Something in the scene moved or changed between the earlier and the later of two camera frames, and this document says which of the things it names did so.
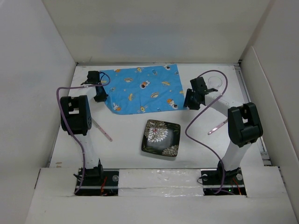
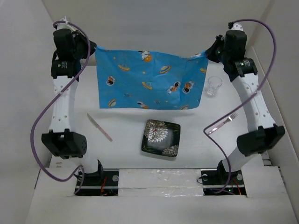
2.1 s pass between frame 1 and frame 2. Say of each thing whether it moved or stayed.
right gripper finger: moved
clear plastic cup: stayed
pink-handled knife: stayed
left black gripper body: moved
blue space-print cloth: moved
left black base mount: stayed
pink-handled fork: stayed
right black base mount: stayed
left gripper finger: moved
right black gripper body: moved
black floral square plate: stayed
